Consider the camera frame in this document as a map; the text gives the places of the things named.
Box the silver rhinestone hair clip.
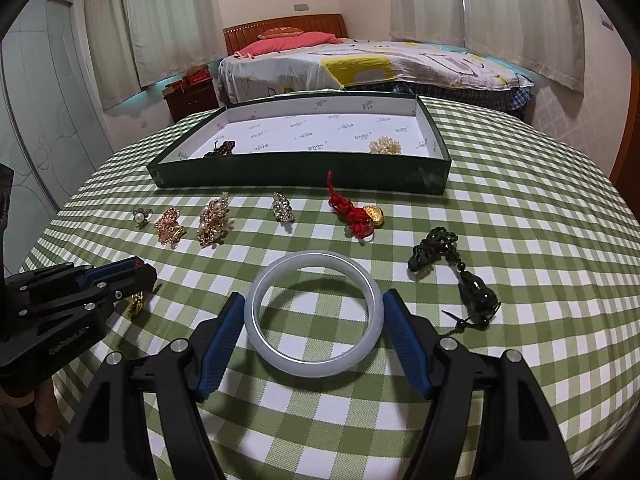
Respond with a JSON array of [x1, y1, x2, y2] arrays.
[[271, 192, 295, 223]]

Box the wooden headboard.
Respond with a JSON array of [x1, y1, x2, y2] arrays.
[[224, 13, 348, 55]]

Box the person's left hand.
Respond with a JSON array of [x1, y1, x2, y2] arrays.
[[0, 378, 62, 437]]

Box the white jade bangle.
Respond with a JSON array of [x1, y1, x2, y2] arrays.
[[244, 250, 384, 379]]

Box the red knot gold coin charm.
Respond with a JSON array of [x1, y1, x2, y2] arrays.
[[326, 170, 385, 240]]

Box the bed with patterned sheet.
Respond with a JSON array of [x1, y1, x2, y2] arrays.
[[217, 38, 535, 113]]

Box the dark red bead bracelet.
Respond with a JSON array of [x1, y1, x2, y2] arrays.
[[203, 138, 238, 160]]

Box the red boxes on nightstand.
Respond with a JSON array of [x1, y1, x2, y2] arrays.
[[163, 64, 212, 96]]

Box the white curtain right window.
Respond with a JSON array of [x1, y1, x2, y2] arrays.
[[390, 0, 586, 92]]

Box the rose gold flower brooch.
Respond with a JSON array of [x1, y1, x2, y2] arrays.
[[155, 207, 186, 249]]

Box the dark wooden nightstand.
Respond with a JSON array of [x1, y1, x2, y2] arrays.
[[163, 79, 219, 122]]

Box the green shallow box tray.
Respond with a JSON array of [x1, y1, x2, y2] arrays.
[[148, 90, 451, 195]]

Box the red pillow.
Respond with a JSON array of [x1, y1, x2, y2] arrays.
[[233, 32, 342, 58]]

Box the white curtain left window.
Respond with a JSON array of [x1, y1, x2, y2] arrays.
[[84, 0, 226, 110]]

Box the pearl gold cluster brooch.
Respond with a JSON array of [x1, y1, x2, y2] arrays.
[[196, 193, 231, 247]]

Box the glass sliding wardrobe door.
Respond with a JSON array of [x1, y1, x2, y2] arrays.
[[1, 0, 113, 275]]

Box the small red tassel charm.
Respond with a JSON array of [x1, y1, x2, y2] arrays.
[[125, 292, 146, 320]]

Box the green white checkered tablecloth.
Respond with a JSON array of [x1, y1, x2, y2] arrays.
[[24, 99, 639, 479]]

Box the dark gourd pendant necklace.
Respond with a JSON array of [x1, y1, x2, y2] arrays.
[[406, 225, 504, 337]]

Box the brown wooden door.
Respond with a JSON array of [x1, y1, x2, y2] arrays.
[[610, 61, 640, 218]]

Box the white curtain window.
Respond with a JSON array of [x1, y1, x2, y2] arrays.
[[84, 0, 226, 110], [390, 0, 586, 92]]

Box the white pearl bead cluster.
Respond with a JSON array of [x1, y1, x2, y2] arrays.
[[369, 136, 401, 155]]

